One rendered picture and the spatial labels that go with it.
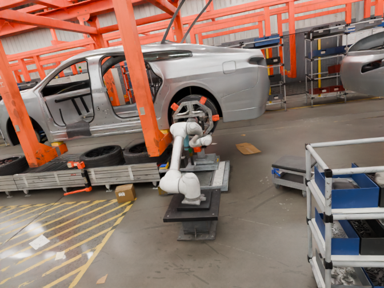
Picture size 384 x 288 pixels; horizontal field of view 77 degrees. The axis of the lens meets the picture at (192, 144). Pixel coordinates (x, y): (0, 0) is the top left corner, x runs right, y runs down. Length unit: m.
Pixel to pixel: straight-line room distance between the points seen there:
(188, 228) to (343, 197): 1.49
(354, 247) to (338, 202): 0.29
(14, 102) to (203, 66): 2.65
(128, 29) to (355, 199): 2.68
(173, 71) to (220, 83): 0.66
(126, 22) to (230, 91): 1.51
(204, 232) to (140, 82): 1.85
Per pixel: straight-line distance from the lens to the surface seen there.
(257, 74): 3.39
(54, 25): 5.31
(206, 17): 9.30
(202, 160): 3.63
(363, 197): 1.47
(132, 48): 3.09
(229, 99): 3.40
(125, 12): 3.15
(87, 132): 4.23
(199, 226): 2.45
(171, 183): 2.35
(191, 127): 2.50
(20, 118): 4.20
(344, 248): 1.62
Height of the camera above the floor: 1.55
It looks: 17 degrees down
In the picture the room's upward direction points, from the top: 10 degrees counter-clockwise
